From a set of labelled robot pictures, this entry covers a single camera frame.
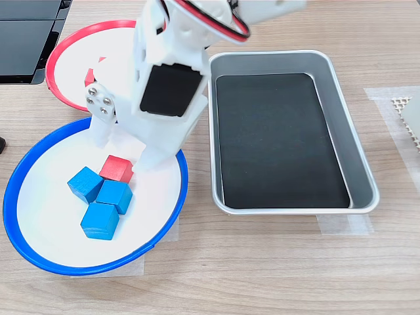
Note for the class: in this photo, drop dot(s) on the small red cube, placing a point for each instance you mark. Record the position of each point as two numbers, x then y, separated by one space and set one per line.
88 78
115 167
102 59

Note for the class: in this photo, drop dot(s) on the red-rimmed round white plate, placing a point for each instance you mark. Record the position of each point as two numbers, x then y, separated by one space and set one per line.
75 65

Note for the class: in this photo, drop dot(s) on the small blue cube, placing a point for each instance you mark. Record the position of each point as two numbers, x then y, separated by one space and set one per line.
115 195
98 220
84 183

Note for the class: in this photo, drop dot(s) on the black flat panel device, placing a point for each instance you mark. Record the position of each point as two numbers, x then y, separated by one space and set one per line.
23 46

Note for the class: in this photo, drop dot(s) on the small black object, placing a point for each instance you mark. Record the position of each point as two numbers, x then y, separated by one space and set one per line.
2 146

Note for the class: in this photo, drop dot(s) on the blue-rimmed round white plate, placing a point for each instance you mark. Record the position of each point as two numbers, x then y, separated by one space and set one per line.
49 210

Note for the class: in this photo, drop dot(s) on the black mat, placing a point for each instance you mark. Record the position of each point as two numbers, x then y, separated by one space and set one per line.
279 141

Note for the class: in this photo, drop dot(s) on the steel tray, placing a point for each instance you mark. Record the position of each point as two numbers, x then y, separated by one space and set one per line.
357 131

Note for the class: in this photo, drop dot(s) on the clear tape strip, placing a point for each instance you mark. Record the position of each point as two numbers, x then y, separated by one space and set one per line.
344 224

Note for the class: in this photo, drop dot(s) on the pale perforated plate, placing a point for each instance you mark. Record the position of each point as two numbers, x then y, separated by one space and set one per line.
411 134

